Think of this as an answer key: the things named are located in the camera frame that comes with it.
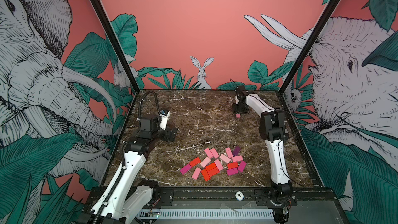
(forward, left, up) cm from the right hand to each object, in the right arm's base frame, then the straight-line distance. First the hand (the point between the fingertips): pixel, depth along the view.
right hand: (236, 109), depth 108 cm
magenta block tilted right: (-39, +1, -1) cm, 39 cm away
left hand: (-25, +40, +19) cm, 51 cm away
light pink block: (-35, +11, -1) cm, 37 cm away
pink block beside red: (-39, +14, 0) cm, 41 cm away
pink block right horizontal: (-35, +4, 0) cm, 35 cm away
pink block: (-32, +8, -1) cm, 33 cm away
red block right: (-39, +6, -1) cm, 39 cm away
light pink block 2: (-38, +22, 0) cm, 44 cm away
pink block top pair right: (-32, +16, -1) cm, 36 cm away
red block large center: (-42, +18, 0) cm, 45 cm away
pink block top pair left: (-33, +19, -1) cm, 38 cm away
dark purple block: (-30, +3, -1) cm, 30 cm away
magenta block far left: (-41, +33, -1) cm, 52 cm away
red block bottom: (-44, +22, -1) cm, 49 cm away
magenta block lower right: (-42, +8, -1) cm, 43 cm away
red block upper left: (-37, +27, -1) cm, 46 cm away
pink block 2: (-43, +27, -1) cm, 51 cm away
